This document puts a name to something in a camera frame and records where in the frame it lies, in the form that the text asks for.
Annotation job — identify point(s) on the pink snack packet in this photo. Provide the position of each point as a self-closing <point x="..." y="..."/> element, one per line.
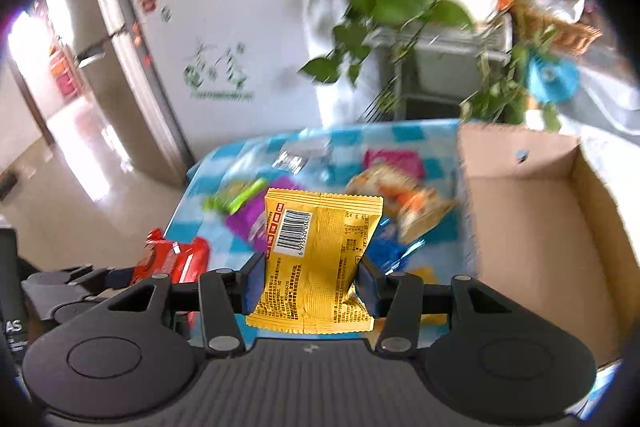
<point x="395" y="159"/>

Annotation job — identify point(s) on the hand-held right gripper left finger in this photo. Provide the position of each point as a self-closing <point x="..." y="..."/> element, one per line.
<point x="253" y="288"/>

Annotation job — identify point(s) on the brown wicker basket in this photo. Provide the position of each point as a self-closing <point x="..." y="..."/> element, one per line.
<point x="567" y="34"/>

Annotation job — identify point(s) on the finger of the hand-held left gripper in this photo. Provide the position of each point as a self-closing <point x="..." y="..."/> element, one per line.
<point x="117" y="278"/>

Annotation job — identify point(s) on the white cloth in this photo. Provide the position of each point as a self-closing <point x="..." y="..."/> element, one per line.
<point x="330" y="32"/>

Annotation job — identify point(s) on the blue snack packet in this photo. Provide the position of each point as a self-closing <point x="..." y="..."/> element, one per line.
<point x="392" y="247"/>

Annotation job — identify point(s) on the green snack packet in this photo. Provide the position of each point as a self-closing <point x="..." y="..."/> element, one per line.
<point x="235" y="198"/>

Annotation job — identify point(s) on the purple snack packet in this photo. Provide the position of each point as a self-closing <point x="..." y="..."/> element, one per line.
<point x="250" y="219"/>

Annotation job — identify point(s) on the blue checkered tablecloth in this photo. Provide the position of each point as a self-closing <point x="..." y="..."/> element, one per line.
<point x="330" y="177"/>

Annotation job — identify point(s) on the small yellow snack packet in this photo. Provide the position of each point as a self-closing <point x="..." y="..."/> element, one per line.
<point x="431" y="277"/>

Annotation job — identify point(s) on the red snack packet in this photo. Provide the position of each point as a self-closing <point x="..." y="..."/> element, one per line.
<point x="175" y="257"/>

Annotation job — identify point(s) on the orange beige bread packet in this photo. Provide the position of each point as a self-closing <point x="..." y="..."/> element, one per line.
<point x="400" y="194"/>

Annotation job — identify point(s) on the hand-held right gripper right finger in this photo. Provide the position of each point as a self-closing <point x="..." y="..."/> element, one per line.
<point x="371" y="292"/>

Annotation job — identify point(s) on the silver snack packet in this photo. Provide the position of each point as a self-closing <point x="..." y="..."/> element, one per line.
<point x="300" y="156"/>

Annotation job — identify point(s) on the brown cardboard box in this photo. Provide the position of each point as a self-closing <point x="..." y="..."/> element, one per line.
<point x="530" y="227"/>

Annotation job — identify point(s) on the grey metal rack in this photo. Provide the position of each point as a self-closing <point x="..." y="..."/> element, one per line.
<point x="450" y="57"/>

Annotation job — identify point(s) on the white refrigerator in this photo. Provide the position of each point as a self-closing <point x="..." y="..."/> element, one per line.
<point x="215" y="47"/>

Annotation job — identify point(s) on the blue round object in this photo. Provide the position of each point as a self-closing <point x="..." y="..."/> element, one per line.
<point x="552" y="79"/>

